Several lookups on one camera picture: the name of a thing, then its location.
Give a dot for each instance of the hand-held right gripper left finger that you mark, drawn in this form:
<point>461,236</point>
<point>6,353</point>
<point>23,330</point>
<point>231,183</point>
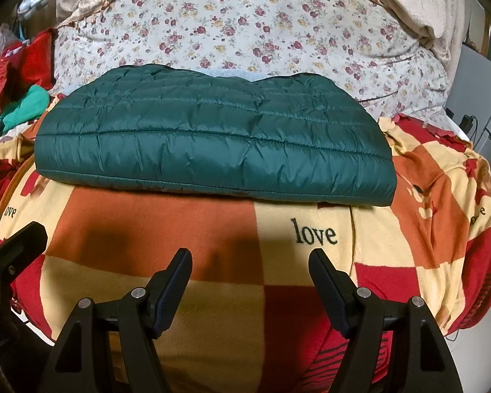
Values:
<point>172,290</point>

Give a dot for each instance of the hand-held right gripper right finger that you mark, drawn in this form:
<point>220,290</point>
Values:
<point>331,290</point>

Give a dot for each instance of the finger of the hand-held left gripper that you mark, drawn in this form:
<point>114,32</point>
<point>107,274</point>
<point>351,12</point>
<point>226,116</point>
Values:
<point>16,249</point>

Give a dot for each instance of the dark green quilted jacket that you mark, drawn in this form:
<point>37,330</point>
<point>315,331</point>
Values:
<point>212,139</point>

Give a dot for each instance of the red orange checkered blanket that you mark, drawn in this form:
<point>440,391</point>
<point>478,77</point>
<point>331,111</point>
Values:
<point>147,229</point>

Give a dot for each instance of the bright green garment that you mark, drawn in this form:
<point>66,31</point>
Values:
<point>24,106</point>

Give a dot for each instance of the red cloth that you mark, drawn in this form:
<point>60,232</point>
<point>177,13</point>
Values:
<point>37,61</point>

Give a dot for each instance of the clear plastic bag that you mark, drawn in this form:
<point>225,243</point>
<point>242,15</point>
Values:
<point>6,39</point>

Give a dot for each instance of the light blue cloth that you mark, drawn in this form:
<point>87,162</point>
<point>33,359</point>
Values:
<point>237,74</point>

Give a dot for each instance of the grey cabinet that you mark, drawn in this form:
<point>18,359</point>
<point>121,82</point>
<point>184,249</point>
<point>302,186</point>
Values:
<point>474,86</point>

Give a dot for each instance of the floral bed sheet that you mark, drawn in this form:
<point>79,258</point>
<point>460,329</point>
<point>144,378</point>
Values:
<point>237,28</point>

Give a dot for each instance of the beige quilt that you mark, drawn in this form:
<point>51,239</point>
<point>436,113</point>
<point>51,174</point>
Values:
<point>425,8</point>

